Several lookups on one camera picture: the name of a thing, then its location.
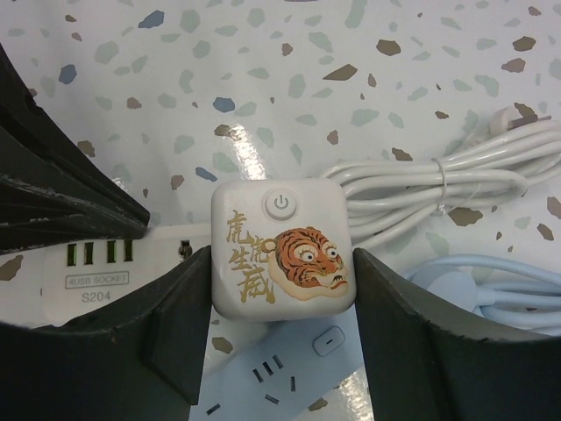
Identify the white power strip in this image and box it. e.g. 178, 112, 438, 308
1, 224, 210, 328

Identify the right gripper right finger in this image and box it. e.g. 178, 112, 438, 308
353, 248, 560, 420

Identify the blue power strip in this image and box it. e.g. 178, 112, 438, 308
190, 312, 362, 420

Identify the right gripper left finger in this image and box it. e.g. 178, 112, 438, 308
1, 247, 211, 420

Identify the white power cord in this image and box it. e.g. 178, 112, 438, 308
322, 107, 561, 242

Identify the white cube plug adapter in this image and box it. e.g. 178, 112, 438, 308
210, 178, 357, 322

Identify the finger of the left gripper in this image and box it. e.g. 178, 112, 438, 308
1, 54, 150, 254

